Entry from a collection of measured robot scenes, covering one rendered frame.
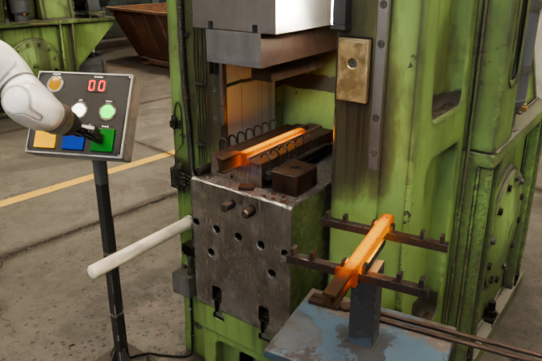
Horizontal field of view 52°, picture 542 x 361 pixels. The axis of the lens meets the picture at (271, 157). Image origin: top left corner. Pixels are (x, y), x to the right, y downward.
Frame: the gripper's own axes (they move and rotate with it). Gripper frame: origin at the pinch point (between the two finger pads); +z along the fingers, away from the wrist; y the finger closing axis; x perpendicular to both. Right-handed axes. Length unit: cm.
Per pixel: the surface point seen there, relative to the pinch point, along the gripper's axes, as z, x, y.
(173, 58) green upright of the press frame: 16.1, 32.3, 15.4
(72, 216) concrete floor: 173, -19, -101
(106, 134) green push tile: 4.5, 2.0, 1.3
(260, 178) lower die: 2, -9, 53
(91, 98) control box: 5.2, 13.6, -6.3
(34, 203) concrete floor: 185, -12, -137
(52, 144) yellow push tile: 4.5, -2.6, -17.1
